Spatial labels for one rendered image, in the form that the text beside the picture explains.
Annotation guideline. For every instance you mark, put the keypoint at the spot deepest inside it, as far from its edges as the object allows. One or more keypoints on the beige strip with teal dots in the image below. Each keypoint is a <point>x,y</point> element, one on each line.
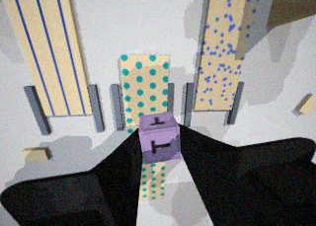
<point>145,91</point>

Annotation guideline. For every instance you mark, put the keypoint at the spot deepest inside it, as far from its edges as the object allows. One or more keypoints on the purple cube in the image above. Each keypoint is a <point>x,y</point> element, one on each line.
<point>159,136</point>

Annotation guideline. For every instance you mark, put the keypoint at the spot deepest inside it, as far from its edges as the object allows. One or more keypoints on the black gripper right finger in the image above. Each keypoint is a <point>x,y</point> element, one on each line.
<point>219,170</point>

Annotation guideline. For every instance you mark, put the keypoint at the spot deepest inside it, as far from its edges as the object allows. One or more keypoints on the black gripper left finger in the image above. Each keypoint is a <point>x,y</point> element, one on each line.
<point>112,187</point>

